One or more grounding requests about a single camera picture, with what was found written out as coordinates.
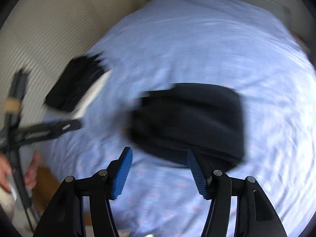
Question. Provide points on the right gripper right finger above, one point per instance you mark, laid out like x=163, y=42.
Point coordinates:
x=255, y=214

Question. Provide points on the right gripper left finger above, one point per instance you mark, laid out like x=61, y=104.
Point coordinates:
x=64, y=215

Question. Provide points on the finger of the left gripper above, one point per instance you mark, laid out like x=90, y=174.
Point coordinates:
x=61, y=127

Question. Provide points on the black knit pants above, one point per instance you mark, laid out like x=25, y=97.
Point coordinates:
x=204, y=118

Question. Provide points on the left human hand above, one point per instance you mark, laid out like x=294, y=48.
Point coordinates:
x=29, y=177

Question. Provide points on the black folded clothes stack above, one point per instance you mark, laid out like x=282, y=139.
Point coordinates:
x=77, y=78

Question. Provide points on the blue floral striped bedsheet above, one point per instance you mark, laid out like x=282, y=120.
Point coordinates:
x=221, y=42

